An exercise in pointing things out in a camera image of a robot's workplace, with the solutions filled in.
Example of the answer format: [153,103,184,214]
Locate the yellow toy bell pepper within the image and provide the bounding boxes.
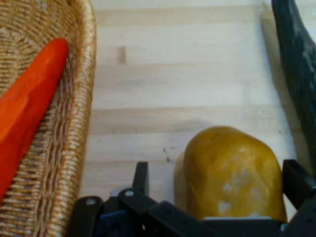
[174,125,288,222]

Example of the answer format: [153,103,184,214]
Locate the woven wicker basket with handles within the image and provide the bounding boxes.
[0,0,97,237]

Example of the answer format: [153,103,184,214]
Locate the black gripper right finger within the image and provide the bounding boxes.
[281,159,316,237]

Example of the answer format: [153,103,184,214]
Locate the orange toy carrot, green leaves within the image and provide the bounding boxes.
[0,38,69,201]

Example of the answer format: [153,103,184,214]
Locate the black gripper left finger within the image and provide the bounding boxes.
[70,161,205,237]

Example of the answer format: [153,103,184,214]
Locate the wooden cutting board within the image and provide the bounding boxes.
[79,0,316,218]

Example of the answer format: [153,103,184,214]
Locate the dark green toy cucumber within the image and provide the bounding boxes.
[271,0,316,175]

